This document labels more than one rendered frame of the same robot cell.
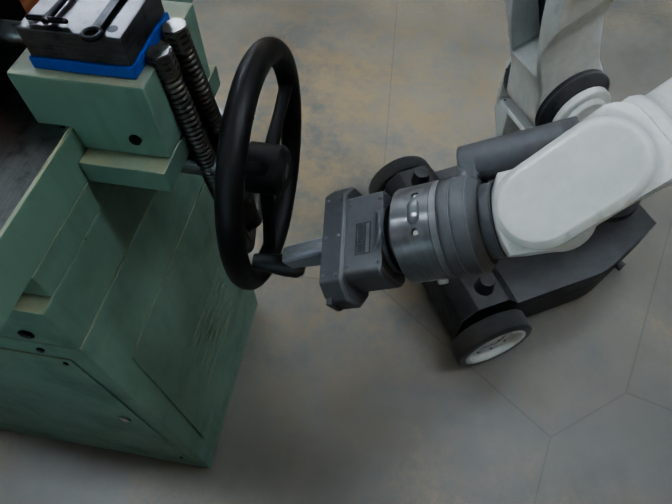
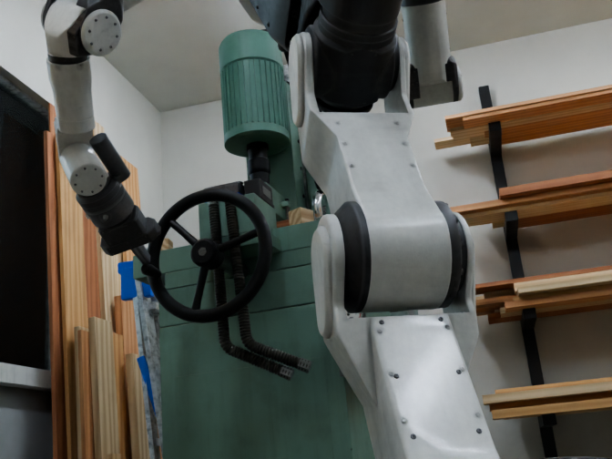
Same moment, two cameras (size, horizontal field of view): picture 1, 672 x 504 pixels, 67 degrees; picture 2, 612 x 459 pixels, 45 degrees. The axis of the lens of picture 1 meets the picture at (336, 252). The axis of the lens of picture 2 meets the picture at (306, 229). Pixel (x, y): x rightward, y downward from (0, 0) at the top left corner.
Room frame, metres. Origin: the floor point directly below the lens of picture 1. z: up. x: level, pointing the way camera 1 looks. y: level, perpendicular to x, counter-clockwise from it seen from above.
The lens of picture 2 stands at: (0.82, -1.35, 0.37)
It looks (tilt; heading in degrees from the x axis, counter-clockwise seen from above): 18 degrees up; 98
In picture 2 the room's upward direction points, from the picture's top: 5 degrees counter-clockwise
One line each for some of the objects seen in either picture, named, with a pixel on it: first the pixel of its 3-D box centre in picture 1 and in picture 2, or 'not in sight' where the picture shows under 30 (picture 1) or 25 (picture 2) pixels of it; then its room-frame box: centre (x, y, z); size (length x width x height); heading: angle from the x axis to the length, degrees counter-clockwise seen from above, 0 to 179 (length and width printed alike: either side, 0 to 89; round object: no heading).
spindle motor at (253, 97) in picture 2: not in sight; (253, 94); (0.47, 0.42, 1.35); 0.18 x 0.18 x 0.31
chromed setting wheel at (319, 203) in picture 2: not in sight; (322, 212); (0.61, 0.52, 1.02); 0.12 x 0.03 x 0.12; 80
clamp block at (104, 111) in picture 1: (121, 73); (239, 224); (0.45, 0.23, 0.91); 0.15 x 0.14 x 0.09; 170
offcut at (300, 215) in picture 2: not in sight; (301, 219); (0.59, 0.26, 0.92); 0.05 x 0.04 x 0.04; 57
